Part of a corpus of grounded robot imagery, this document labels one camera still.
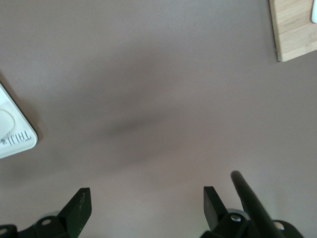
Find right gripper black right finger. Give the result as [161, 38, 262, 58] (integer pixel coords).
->
[200, 186, 250, 238]

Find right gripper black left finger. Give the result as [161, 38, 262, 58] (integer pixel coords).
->
[33, 187, 93, 238]

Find cream bear print tray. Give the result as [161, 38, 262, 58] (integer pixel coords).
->
[0, 71, 38, 160]

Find bamboo cutting board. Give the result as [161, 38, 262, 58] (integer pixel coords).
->
[268, 0, 317, 62]

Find white plastic knife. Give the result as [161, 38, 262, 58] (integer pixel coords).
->
[310, 0, 317, 23]

